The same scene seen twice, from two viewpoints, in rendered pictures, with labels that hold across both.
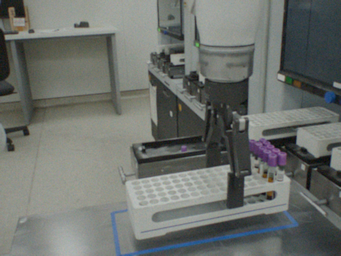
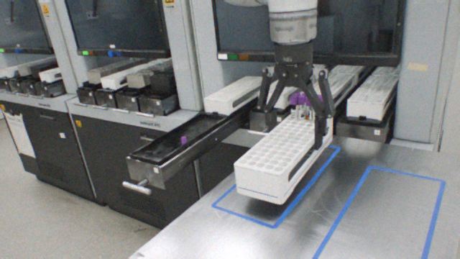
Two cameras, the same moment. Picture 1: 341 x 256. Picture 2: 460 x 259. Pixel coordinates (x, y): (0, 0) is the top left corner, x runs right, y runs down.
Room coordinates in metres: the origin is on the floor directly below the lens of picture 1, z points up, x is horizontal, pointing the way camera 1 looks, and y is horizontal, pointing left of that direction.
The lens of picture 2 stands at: (0.19, 0.46, 1.23)
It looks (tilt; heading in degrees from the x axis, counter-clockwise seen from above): 24 degrees down; 320
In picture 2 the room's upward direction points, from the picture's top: 7 degrees counter-clockwise
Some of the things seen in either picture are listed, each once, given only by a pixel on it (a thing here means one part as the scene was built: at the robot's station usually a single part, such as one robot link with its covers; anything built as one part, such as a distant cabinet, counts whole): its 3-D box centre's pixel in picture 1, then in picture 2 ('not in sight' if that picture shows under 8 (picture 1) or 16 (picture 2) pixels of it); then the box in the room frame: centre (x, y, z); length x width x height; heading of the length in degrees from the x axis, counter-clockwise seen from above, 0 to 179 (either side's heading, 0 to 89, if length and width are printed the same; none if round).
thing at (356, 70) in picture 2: not in sight; (353, 70); (0.91, -0.86, 0.83); 0.30 x 0.10 x 0.06; 104
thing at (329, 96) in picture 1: (330, 97); not in sight; (0.90, -0.41, 0.98); 0.03 x 0.01 x 0.03; 14
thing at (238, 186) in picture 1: (240, 181); (327, 121); (0.56, -0.12, 0.94); 0.03 x 0.01 x 0.05; 15
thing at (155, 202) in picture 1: (207, 195); (289, 150); (0.62, -0.07, 0.88); 0.30 x 0.10 x 0.06; 105
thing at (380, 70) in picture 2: not in sight; (393, 71); (0.76, -0.90, 0.83); 0.30 x 0.10 x 0.06; 104
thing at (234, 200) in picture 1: (235, 189); (318, 132); (0.57, -0.11, 0.91); 0.03 x 0.01 x 0.07; 105
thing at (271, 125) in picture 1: (288, 125); (238, 95); (1.10, -0.37, 0.83); 0.30 x 0.10 x 0.06; 104
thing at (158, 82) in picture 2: not in sight; (161, 83); (1.49, -0.29, 0.85); 0.12 x 0.02 x 0.06; 14
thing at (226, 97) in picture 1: (225, 103); (293, 64); (0.62, -0.10, 1.06); 0.08 x 0.07 x 0.09; 15
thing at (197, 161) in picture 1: (235, 148); (212, 126); (1.06, -0.20, 0.78); 0.73 x 0.14 x 0.09; 104
